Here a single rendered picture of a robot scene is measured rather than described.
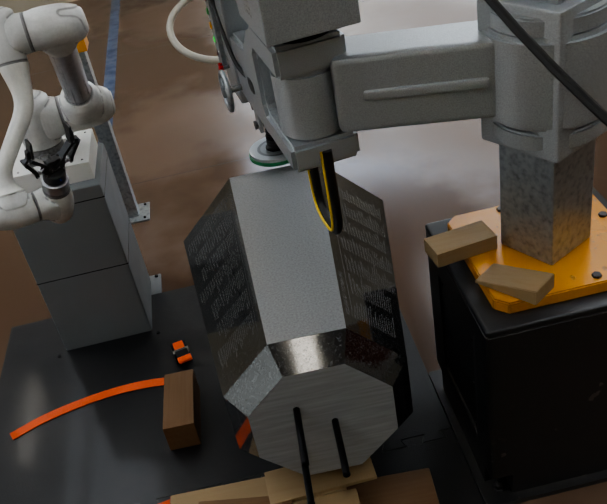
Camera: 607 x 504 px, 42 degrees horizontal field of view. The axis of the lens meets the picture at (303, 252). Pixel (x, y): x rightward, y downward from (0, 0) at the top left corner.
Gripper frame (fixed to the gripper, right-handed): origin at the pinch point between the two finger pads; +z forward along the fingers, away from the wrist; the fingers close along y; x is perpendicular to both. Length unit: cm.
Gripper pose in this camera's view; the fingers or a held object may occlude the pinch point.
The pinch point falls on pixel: (48, 135)
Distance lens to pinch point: 260.5
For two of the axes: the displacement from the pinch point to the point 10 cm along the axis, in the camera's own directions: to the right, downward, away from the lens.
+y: 7.4, -4.7, 4.8
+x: 6.6, 6.7, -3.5
